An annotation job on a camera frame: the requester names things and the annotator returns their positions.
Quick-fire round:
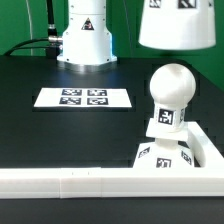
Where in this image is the white L-shaped fence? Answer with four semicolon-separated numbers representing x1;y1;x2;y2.
0;122;224;199

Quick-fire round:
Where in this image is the white marker sheet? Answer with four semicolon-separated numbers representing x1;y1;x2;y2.
34;88;132;108

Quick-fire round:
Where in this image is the white lamp base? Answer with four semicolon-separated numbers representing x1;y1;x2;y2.
133;118;194;169

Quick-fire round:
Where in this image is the black cable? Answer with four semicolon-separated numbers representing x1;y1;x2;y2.
2;38;51;57

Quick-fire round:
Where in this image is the white lamp shade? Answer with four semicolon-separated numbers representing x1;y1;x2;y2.
139;0;216;50

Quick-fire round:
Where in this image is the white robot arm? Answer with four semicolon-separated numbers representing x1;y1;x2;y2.
57;0;117;72

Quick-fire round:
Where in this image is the white lamp bulb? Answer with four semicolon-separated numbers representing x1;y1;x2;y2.
150;63;196;132

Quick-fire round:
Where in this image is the black cable connector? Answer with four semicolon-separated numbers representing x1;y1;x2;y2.
46;0;62;59

